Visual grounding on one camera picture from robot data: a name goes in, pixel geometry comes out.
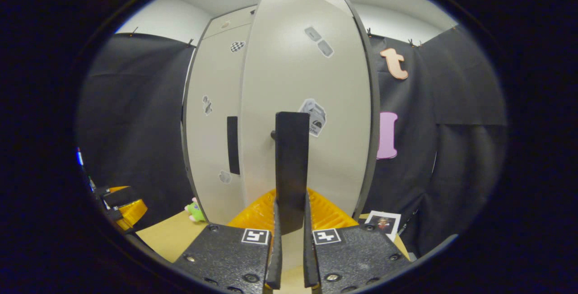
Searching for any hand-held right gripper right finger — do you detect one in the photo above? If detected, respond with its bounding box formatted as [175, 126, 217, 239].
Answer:
[303, 188, 411, 292]

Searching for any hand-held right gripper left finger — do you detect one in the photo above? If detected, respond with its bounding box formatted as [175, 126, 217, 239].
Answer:
[173, 188, 283, 292]

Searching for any white shoe cabinet door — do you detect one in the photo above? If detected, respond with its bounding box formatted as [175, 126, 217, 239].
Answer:
[238, 0, 373, 236]
[184, 23, 253, 224]

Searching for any black cabinet door handle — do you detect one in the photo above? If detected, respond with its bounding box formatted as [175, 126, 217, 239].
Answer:
[227, 116, 240, 175]
[271, 112, 310, 235]

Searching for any white double-door shoe cabinet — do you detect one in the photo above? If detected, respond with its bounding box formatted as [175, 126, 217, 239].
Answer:
[181, 0, 381, 227]

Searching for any white cabinet drawer front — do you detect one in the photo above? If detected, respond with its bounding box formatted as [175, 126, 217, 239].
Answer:
[203, 6, 258, 39]

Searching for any white photo card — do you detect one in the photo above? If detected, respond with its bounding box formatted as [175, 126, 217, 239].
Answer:
[364, 210, 401, 243]

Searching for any green plush toy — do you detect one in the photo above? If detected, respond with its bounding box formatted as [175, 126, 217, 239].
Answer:
[184, 197, 206, 223]

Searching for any black backdrop cloth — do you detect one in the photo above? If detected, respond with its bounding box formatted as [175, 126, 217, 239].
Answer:
[77, 25, 508, 258]

